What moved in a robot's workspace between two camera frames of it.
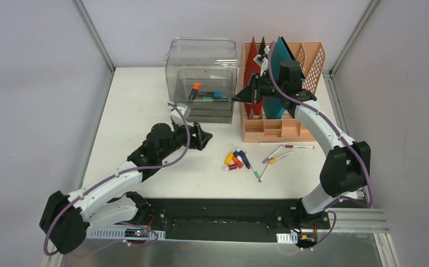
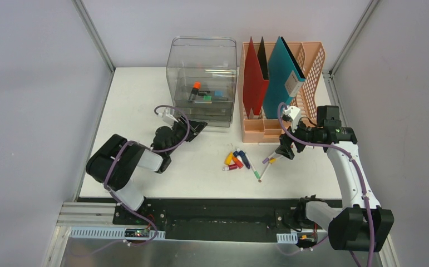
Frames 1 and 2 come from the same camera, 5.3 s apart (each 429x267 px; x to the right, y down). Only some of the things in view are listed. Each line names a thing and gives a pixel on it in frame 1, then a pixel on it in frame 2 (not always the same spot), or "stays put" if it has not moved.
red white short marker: (230, 167) stays put
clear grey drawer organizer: (201, 75) stays put
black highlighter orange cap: (196, 87) stays put
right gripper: (245, 95) → (284, 149)
